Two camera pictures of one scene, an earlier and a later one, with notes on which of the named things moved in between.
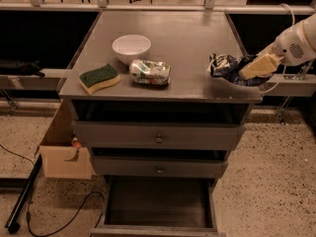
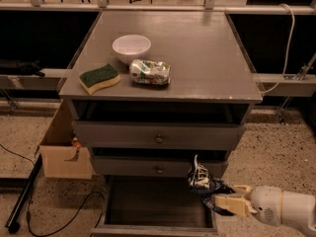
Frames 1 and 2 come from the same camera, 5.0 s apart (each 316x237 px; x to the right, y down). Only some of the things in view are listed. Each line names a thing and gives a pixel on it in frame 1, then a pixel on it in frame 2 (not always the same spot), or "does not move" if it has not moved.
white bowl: (129, 47) does not move
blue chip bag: (227, 67) to (207, 187)
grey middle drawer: (159, 166) does not move
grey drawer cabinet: (159, 123) does not move
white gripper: (290, 48) to (266, 202)
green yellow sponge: (96, 79) does not move
